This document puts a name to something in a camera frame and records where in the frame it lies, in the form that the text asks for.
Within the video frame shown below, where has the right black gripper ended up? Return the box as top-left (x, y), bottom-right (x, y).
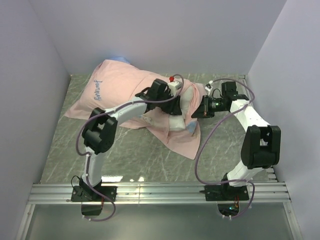
top-left (191, 95), bottom-right (227, 119)

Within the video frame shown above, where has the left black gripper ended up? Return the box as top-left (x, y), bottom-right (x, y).
top-left (156, 90), bottom-right (182, 116)

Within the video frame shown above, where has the white pillow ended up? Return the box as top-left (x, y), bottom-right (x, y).
top-left (169, 85), bottom-right (197, 134)

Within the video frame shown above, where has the pink cartoon pillowcase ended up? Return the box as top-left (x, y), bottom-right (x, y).
top-left (64, 60), bottom-right (206, 160)

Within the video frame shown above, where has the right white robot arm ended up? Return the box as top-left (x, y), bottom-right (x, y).
top-left (192, 78), bottom-right (281, 200)

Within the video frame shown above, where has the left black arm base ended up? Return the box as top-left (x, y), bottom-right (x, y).
top-left (70, 175), bottom-right (118, 219)

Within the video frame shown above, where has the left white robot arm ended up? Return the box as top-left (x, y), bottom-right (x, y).
top-left (76, 76), bottom-right (184, 201)

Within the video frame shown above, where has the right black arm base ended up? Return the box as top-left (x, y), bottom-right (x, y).
top-left (199, 183), bottom-right (250, 220)

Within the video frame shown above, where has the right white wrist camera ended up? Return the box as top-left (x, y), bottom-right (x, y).
top-left (204, 80), bottom-right (214, 95)

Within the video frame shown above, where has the side aluminium rail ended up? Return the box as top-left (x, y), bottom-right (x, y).
top-left (236, 89), bottom-right (281, 180)

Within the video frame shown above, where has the aluminium mounting rail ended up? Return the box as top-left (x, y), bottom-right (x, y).
top-left (27, 182), bottom-right (291, 205)

